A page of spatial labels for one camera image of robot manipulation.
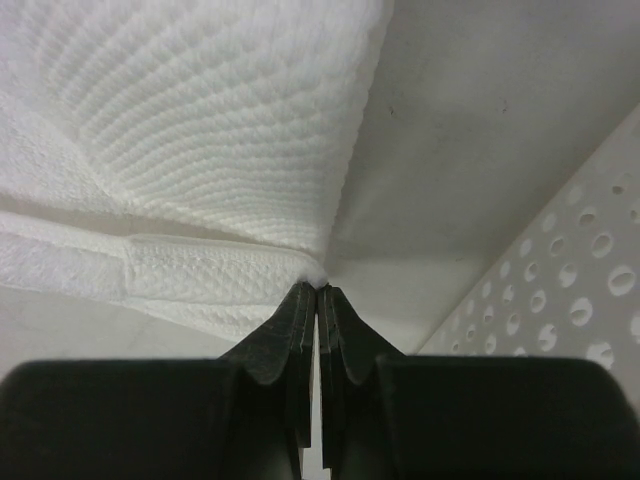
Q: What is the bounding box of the white perforated plastic basket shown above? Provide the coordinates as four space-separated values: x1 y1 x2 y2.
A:
417 99 640 371

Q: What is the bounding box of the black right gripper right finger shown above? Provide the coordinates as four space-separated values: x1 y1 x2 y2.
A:
317 286 639 479

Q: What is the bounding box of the white towel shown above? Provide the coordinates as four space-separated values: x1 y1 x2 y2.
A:
1 1 393 340

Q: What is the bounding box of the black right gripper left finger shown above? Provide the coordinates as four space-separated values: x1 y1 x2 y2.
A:
1 283 316 479

